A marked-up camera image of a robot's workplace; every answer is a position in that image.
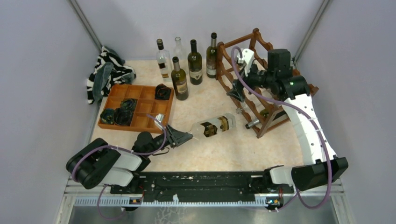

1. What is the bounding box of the grey cable comb strip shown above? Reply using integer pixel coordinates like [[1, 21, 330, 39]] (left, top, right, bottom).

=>
[[74, 195, 269, 208]]

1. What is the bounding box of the zebra striped cloth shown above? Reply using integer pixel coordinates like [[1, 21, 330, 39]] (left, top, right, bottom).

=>
[[86, 46, 136, 105]]

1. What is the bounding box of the clear square spirit bottle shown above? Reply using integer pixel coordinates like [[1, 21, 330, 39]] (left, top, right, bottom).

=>
[[156, 39, 172, 83]]

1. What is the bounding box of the olive wine bottle grey cap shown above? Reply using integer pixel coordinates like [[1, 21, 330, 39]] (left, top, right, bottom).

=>
[[245, 109, 286, 129]]

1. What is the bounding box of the green wine bottle silver neck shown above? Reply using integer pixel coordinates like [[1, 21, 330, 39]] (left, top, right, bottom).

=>
[[171, 56, 189, 101]]

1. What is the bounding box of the dark rolled sock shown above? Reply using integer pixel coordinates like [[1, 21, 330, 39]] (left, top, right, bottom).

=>
[[120, 98, 137, 112], [113, 108, 133, 126]]

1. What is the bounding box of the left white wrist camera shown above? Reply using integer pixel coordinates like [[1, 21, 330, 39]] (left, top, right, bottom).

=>
[[155, 113, 165, 124]]

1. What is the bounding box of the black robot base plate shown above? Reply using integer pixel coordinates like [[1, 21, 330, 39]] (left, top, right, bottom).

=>
[[110, 171, 294, 203]]

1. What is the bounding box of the dark rolled sock front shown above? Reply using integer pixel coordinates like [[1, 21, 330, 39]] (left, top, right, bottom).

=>
[[113, 108, 133, 126]]

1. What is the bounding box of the dark rolled sock middle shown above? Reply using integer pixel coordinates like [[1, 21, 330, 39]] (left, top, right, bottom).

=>
[[120, 98, 137, 112]]

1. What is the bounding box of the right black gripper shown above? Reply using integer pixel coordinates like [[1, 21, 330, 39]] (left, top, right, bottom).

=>
[[226, 59, 275, 102]]

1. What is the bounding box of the black rolled sock top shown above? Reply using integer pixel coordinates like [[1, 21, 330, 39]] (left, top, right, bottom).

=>
[[155, 84, 171, 100]]

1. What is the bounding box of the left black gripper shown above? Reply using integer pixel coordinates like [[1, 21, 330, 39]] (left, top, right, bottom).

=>
[[146, 123, 193, 156]]

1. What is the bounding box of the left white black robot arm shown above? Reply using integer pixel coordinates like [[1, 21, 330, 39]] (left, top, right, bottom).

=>
[[65, 125, 193, 193]]

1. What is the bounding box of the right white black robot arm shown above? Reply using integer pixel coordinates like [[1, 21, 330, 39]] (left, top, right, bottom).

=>
[[227, 47, 348, 192]]

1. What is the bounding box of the dark wine bottle black cap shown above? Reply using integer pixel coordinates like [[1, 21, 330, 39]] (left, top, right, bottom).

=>
[[187, 39, 203, 85]]

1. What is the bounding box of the brown wooden wine rack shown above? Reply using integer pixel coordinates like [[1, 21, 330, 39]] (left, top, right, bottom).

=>
[[215, 28, 319, 138]]

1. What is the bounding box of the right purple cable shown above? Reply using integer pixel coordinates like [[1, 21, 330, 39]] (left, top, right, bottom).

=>
[[230, 46, 333, 212]]

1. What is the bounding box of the grey blue cloth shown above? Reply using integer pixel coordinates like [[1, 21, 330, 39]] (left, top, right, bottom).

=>
[[92, 62, 113, 101]]

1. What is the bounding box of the teal rolled sock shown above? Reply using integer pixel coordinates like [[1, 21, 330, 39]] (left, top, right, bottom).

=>
[[99, 108, 115, 125]]

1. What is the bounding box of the dark green wine bottle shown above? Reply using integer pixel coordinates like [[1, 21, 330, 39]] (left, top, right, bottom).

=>
[[206, 32, 217, 78]]

